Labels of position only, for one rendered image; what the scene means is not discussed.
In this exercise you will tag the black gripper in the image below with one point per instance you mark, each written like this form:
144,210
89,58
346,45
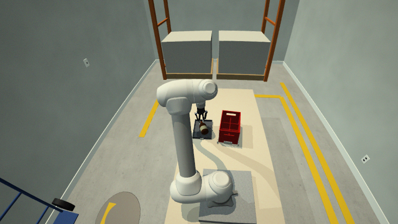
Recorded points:
201,111

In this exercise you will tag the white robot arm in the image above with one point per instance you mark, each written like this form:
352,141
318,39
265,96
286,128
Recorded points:
189,187

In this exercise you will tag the red crate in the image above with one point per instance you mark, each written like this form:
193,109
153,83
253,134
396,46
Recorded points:
230,134

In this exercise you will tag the brown glass bottle with cream label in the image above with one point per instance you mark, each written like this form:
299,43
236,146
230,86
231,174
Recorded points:
203,128

